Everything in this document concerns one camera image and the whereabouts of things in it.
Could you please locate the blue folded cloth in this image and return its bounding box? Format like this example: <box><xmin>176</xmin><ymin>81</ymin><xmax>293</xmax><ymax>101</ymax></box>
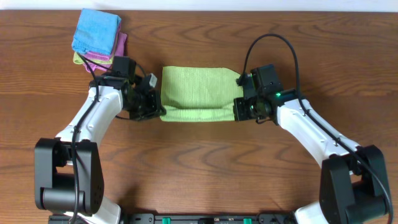
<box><xmin>72</xmin><ymin>9</ymin><xmax>121</xmax><ymax>55</ymax></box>

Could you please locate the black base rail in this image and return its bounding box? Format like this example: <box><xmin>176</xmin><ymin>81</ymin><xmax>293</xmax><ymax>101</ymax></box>
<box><xmin>48</xmin><ymin>213</ymin><xmax>296</xmax><ymax>224</ymax></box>

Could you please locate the green microfiber cloth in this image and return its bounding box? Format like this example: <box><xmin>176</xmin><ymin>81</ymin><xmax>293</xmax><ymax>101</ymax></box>
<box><xmin>160</xmin><ymin>66</ymin><xmax>243</xmax><ymax>123</ymax></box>

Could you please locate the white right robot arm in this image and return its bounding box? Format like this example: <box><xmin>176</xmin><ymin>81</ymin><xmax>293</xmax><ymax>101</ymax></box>
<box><xmin>233</xmin><ymin>65</ymin><xmax>393</xmax><ymax>223</ymax></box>

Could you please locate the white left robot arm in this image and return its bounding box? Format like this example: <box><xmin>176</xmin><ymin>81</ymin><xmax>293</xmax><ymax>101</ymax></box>
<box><xmin>34</xmin><ymin>57</ymin><xmax>166</xmax><ymax>223</ymax></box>

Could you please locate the purple folded cloth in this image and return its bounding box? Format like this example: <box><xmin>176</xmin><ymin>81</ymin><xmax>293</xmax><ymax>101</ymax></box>
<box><xmin>82</xmin><ymin>22</ymin><xmax>127</xmax><ymax>72</ymax></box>

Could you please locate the green folded cloth in stack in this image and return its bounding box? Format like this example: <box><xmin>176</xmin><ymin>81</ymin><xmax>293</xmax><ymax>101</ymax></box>
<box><xmin>73</xmin><ymin>52</ymin><xmax>114</xmax><ymax>65</ymax></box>

